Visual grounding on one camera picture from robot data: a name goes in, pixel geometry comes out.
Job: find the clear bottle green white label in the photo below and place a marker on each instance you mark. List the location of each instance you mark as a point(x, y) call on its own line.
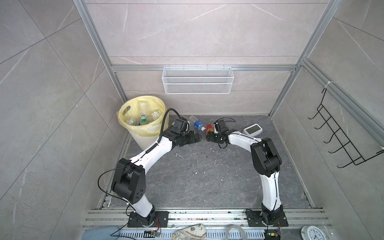
point(155, 115)

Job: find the white bin with yellow liner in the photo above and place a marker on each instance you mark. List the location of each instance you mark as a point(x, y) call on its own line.
point(145, 135)

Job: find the patterned cloth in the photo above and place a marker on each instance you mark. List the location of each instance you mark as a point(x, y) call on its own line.
point(195, 232)

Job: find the clear bottle blue label back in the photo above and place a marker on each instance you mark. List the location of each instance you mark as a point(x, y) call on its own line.
point(197, 123)

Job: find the white wire mesh basket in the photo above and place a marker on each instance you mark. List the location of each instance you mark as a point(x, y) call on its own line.
point(197, 80)

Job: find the white tape roll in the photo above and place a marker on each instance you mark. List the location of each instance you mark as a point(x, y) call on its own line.
point(235, 232)

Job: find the white digital clock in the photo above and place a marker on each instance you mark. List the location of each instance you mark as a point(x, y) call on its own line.
point(253, 130)

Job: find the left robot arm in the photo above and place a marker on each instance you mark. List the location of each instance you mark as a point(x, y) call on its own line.
point(129, 180)

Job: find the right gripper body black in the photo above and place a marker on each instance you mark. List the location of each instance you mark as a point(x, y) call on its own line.
point(216, 138)

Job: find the blue grey cushion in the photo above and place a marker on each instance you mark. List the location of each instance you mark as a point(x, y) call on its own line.
point(106, 233)

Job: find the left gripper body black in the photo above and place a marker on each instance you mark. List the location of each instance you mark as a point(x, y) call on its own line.
point(189, 137)

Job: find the orange red bottle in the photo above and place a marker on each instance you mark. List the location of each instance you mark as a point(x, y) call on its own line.
point(210, 128)

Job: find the black wire hook rack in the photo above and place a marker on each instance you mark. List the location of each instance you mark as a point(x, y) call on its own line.
point(344, 143)

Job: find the white round analog clock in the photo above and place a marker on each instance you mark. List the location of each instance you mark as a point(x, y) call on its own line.
point(312, 233)

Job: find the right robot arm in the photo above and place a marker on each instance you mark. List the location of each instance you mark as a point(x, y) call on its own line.
point(266, 161)

